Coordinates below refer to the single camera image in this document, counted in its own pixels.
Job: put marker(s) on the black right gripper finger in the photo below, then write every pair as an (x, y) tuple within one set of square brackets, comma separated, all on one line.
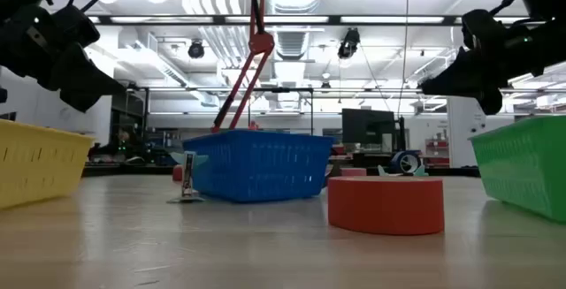
[(493, 101), (460, 79)]

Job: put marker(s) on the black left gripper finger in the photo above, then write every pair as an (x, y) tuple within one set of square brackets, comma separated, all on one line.
[(88, 77), (81, 102)]

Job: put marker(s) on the yellow plastic basket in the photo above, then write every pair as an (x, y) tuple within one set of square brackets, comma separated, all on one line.
[(40, 165)]

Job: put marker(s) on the blue tape dispenser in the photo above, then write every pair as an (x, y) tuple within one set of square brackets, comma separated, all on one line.
[(404, 161)]

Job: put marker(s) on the pink tape roll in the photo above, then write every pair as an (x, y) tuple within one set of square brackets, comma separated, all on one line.
[(353, 172)]

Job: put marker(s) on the large red tape roll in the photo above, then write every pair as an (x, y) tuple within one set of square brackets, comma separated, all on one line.
[(384, 205)]

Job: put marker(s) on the blue plastic basket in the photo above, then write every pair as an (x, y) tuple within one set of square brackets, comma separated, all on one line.
[(261, 165)]

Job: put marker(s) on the red stapler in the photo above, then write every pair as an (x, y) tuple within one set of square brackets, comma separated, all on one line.
[(177, 173)]

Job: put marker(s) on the white cabinet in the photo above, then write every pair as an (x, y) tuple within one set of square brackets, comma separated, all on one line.
[(462, 134)]

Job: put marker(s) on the person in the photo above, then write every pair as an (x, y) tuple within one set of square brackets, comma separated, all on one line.
[(121, 141)]

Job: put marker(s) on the green plastic basket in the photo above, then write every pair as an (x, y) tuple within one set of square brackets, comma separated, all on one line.
[(526, 165)]

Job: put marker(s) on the red storage shelf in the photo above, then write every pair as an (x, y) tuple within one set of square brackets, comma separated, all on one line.
[(437, 149)]

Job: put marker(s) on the black computer monitor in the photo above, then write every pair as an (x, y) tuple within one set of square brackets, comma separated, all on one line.
[(367, 127)]

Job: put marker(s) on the black ceiling spotlight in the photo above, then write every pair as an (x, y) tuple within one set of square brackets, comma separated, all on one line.
[(349, 43), (196, 50)]

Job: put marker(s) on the black table rear rail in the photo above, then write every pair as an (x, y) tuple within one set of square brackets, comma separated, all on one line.
[(132, 170)]

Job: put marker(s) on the red camera stand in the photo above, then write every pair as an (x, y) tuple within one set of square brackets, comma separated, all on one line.
[(261, 43)]

